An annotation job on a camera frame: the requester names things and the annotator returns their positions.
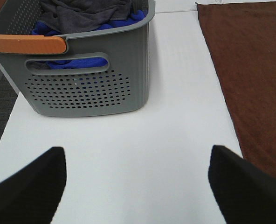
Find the brown towel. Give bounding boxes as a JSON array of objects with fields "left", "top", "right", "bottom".
[{"left": 197, "top": 1, "right": 276, "bottom": 178}]

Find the grey perforated plastic basket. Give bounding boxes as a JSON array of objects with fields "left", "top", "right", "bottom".
[{"left": 0, "top": 0, "right": 155, "bottom": 117}]

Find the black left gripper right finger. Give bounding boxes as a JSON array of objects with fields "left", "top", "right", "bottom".
[{"left": 208, "top": 145, "right": 276, "bottom": 224}]

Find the orange basket handle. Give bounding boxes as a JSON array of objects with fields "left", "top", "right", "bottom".
[{"left": 0, "top": 0, "right": 67, "bottom": 55}]

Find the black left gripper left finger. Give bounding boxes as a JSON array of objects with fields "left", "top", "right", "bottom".
[{"left": 0, "top": 147, "right": 66, "bottom": 224}]

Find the blue towel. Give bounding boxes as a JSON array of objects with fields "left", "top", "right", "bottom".
[{"left": 31, "top": 9, "right": 149, "bottom": 86}]

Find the dark grey towel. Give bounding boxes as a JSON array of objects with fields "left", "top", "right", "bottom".
[{"left": 31, "top": 0, "right": 145, "bottom": 36}]

